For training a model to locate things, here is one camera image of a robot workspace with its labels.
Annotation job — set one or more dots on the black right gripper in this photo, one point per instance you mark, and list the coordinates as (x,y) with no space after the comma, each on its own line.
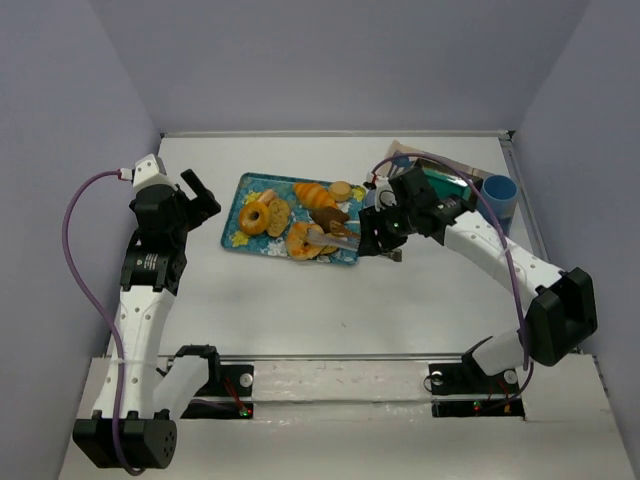
(373,232)

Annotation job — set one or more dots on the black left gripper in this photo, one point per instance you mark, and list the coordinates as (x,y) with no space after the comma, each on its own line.
(198,198)

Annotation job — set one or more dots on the metal serving tongs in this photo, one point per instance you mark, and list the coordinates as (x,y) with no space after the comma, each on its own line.
(340,240)

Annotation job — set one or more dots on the orange twisted ring bread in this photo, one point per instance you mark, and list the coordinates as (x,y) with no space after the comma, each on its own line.
(297,242)

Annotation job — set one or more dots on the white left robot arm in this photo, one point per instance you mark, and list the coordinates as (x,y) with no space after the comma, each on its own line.
(132,425)

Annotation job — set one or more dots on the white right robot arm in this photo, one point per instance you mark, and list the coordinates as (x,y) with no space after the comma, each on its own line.
(555,308)

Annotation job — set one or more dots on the tan bread slice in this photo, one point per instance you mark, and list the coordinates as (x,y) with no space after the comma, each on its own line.
(330,248)

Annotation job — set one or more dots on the dark brown chocolate bread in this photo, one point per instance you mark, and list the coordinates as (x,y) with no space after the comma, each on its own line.
(325,215)

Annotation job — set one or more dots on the brown bread slice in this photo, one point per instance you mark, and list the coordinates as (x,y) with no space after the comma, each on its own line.
(279,211)

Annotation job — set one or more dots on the small round tan bun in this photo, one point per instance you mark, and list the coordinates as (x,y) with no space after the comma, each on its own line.
(340,191)

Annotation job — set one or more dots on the blue floral serving tray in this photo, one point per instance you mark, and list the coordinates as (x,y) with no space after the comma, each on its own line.
(251,185)

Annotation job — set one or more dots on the orange striped croissant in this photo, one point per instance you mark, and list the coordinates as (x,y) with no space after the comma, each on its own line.
(313,195)

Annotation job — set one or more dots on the small pale round roll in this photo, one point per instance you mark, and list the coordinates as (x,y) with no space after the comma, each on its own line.
(267,196)

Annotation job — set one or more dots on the green square plate dark rim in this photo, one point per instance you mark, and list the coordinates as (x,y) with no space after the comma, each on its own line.
(445,182)

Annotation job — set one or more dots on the blue plastic cup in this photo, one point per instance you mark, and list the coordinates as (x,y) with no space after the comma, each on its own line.
(501,194)

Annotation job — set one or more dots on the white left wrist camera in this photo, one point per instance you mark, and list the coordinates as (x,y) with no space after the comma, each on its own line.
(149,171)

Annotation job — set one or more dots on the glazed ring donut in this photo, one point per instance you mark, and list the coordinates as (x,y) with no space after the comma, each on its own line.
(254,218)

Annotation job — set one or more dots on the metal rail bar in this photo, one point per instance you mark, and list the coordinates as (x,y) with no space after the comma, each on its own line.
(237,358)

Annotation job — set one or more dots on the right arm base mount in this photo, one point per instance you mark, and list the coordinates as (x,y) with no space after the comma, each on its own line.
(461,389)

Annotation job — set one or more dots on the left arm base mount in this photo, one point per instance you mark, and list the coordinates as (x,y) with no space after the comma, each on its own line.
(228,388)

